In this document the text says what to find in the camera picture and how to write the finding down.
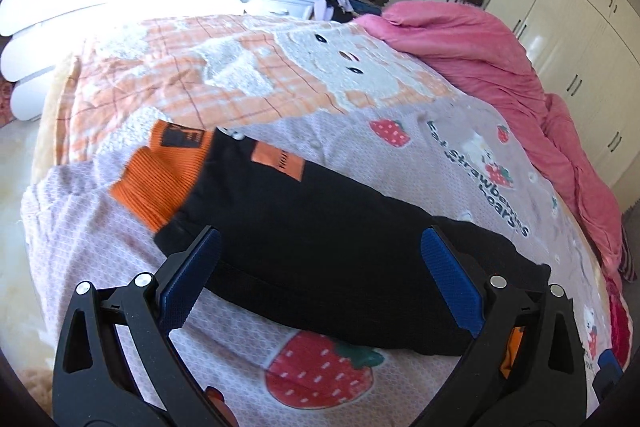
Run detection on pink duvet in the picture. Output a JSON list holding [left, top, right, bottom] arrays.
[[356, 1, 623, 281]]

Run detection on orange plaid bear blanket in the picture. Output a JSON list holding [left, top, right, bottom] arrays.
[[34, 15, 456, 172]]

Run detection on striped purple pillow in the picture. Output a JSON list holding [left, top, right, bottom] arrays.
[[618, 222, 638, 283]]

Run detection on tan fluffy blanket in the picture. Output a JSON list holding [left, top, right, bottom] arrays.
[[17, 367, 53, 415]]

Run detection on black sweater orange cuffs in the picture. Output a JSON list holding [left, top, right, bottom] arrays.
[[111, 121, 550, 355]]

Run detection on pile of clothes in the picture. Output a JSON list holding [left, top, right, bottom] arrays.
[[312, 0, 390, 24]]

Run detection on white wardrobe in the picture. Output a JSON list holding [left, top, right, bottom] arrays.
[[487, 0, 639, 210]]

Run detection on red patterned pillow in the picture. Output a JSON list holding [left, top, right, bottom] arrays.
[[608, 287, 632, 369]]

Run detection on strawberry bear bed sheet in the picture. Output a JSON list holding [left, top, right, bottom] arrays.
[[19, 98, 632, 427]]

